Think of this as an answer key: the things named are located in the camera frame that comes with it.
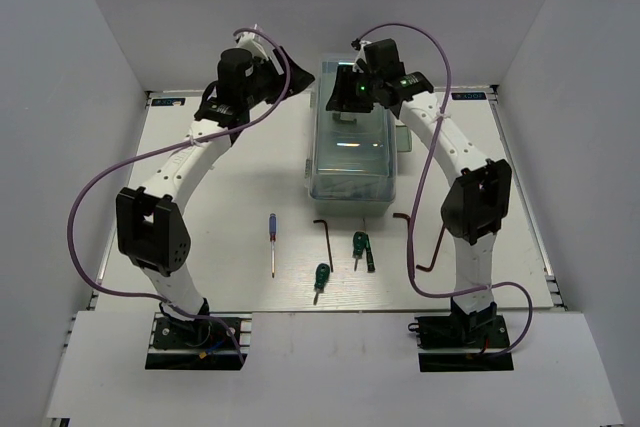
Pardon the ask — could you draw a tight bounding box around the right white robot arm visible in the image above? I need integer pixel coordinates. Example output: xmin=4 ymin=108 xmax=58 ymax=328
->
xmin=326 ymin=39 xmax=512 ymax=346

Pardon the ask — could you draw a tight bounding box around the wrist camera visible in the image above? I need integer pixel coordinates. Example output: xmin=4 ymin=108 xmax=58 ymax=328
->
xmin=234 ymin=24 xmax=270 ymax=61
xmin=351 ymin=38 xmax=369 ymax=72

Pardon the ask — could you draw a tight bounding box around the long hex key left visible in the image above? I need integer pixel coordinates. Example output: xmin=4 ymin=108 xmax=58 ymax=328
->
xmin=313 ymin=219 xmax=334 ymax=273

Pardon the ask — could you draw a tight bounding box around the dark green slim screwdriver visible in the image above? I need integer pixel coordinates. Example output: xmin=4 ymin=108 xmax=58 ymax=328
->
xmin=363 ymin=220 xmax=376 ymax=273

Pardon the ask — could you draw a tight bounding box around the green stubby screwdriver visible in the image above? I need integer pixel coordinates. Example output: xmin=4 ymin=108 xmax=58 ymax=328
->
xmin=313 ymin=263 xmax=331 ymax=305
xmin=352 ymin=231 xmax=367 ymax=270

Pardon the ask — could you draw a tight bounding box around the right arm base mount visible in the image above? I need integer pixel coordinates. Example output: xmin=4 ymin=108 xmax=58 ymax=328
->
xmin=407 ymin=315 xmax=514 ymax=373

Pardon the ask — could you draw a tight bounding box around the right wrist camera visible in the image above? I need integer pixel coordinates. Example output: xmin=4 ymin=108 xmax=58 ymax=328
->
xmin=351 ymin=38 xmax=369 ymax=72

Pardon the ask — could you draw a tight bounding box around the blue red precision screwdriver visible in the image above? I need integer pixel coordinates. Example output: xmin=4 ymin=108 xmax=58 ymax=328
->
xmin=268 ymin=213 xmax=277 ymax=278

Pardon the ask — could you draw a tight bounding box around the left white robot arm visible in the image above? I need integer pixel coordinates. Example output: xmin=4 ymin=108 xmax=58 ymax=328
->
xmin=116 ymin=47 xmax=314 ymax=346

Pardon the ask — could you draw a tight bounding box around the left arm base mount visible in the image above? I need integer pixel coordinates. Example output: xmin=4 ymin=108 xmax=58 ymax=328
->
xmin=145 ymin=313 xmax=252 ymax=371

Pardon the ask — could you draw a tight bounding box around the green plastic toolbox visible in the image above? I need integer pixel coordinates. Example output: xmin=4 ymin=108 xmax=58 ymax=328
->
xmin=305 ymin=54 xmax=399 ymax=218

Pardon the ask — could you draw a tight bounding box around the green stubby screwdriver upper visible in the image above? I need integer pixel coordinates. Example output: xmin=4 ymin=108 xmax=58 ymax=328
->
xmin=352 ymin=231 xmax=367 ymax=270

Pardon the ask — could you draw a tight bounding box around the large hex key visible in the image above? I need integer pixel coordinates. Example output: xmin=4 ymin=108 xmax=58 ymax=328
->
xmin=392 ymin=212 xmax=416 ymax=281

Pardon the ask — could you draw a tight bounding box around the angled hex key right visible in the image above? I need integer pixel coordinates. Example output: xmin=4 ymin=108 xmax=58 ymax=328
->
xmin=415 ymin=225 xmax=446 ymax=273

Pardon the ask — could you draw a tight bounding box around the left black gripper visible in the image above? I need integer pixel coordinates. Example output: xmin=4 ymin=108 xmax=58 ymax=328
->
xmin=241 ymin=45 xmax=315 ymax=108

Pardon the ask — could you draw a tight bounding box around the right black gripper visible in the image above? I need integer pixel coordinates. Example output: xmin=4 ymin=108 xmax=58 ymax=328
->
xmin=326 ymin=65 xmax=382 ymax=114

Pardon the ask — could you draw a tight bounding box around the green stubby screwdriver lower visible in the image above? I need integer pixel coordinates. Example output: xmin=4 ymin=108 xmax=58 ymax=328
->
xmin=313 ymin=263 xmax=331 ymax=305

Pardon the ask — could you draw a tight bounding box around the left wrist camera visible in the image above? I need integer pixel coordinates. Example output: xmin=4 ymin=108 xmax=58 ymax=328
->
xmin=234 ymin=24 xmax=270 ymax=61

